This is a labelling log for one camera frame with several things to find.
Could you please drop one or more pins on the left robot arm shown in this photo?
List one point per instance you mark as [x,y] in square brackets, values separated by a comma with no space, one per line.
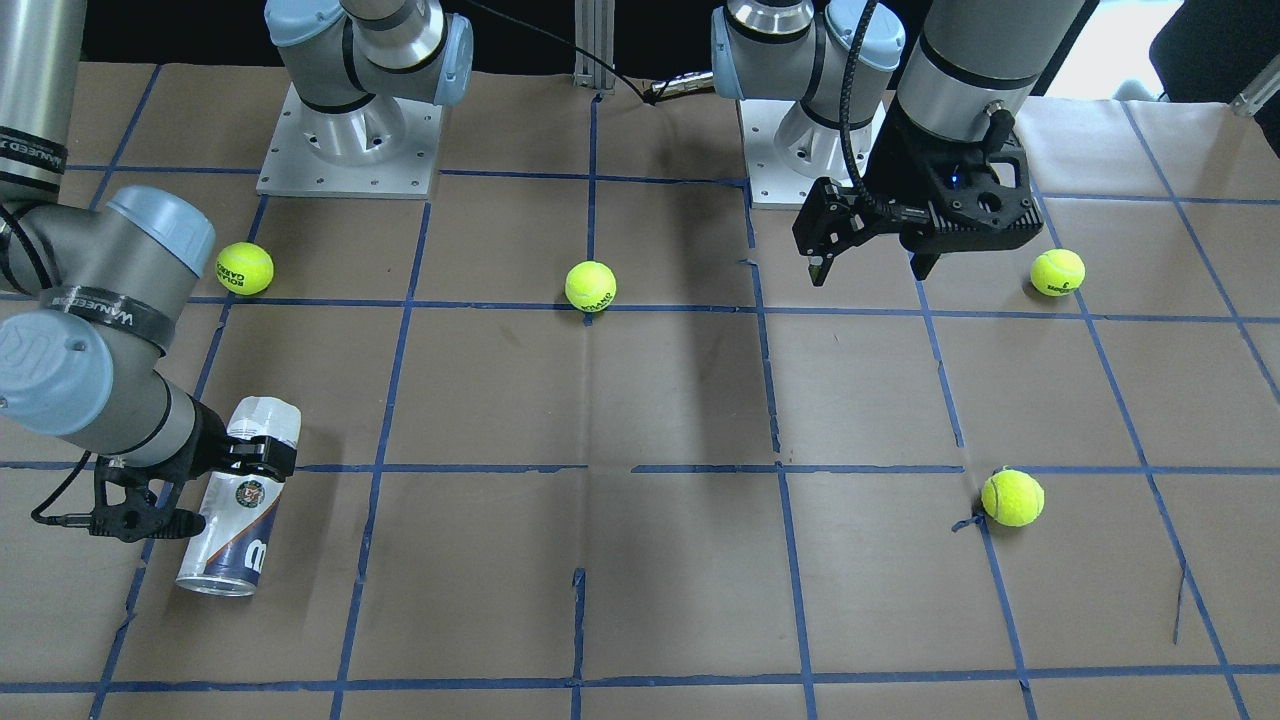
[925,128]

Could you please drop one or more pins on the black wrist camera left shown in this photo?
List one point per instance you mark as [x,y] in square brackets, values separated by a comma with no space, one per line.
[834,219]

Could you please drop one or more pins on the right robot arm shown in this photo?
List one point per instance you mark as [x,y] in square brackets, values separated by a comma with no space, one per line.
[110,285]

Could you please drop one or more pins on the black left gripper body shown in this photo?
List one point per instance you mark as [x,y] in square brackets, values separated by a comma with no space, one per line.
[903,158]

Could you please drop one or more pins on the tennis ball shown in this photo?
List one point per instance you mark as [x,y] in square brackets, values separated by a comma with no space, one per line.
[590,286]
[1057,272]
[244,268]
[1012,497]

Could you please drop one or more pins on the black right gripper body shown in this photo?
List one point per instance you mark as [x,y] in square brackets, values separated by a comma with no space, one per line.
[207,438]

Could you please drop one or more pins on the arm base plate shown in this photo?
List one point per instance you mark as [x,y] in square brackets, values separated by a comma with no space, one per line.
[786,152]
[385,150]

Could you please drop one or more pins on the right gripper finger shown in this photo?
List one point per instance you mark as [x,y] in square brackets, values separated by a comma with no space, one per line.
[261,456]

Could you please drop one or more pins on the aluminium frame post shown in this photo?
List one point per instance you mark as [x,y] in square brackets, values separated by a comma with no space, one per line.
[593,32]

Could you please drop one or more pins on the tennis ball centre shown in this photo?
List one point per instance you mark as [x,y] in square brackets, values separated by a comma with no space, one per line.
[590,286]

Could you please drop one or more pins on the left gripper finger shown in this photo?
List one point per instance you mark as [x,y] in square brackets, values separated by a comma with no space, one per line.
[922,264]

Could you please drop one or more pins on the clear tennis ball can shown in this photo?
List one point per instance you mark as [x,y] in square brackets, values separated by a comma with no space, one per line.
[226,558]

